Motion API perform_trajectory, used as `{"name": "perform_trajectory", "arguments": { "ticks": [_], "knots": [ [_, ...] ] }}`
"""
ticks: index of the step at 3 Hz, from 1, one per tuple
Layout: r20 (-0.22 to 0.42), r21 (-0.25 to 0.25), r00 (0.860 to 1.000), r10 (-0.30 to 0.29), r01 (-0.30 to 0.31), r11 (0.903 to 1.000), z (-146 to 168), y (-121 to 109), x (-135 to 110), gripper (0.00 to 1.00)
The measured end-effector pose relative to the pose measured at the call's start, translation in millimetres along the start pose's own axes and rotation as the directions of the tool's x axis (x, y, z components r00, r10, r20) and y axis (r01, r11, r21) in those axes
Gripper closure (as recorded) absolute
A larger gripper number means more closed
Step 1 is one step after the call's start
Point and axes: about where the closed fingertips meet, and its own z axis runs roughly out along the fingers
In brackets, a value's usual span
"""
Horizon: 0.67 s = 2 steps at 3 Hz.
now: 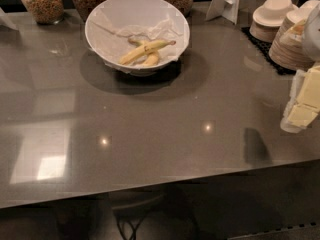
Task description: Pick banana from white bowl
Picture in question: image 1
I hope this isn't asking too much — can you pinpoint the black rubber mat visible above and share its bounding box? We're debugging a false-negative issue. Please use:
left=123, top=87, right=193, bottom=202
left=241, top=27, right=295, bottom=75

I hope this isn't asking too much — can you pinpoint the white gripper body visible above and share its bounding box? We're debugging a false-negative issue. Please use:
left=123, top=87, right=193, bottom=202
left=280, top=70, right=306, bottom=133

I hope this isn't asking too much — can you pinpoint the white paper bowl liner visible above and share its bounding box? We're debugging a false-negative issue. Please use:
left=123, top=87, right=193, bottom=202
left=89, top=8, right=186, bottom=74

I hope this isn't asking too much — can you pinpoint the stack of beige plates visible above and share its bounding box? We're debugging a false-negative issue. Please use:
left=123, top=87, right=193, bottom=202
left=269, top=0, right=320, bottom=71

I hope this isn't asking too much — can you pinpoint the white folded card stand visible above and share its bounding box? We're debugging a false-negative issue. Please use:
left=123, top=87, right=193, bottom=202
left=205, top=0, right=242, bottom=24

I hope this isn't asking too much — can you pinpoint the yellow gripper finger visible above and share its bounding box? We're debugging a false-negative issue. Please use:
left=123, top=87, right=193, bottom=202
left=288, top=105, right=318, bottom=128
left=297, top=67, right=320, bottom=109

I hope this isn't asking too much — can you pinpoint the left glass cereal jar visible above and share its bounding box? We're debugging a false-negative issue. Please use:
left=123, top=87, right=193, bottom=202
left=21, top=0, right=64, bottom=24

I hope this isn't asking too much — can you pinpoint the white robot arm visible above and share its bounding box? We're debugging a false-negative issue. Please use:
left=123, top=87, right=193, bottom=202
left=280, top=4, right=320, bottom=133

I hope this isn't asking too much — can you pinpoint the large white bowl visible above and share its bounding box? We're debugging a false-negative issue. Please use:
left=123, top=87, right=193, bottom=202
left=84, top=0, right=191, bottom=78

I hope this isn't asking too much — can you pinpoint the white paper at left edge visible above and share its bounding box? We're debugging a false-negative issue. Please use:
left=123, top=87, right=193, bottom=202
left=0, top=7, right=17, bottom=30

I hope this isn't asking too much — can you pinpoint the stack of small white bowls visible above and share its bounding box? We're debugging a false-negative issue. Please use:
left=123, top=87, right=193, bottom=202
left=249, top=0, right=297, bottom=43

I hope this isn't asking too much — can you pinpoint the dark chair under table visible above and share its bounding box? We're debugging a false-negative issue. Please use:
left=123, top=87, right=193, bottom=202
left=109, top=191, right=191, bottom=240

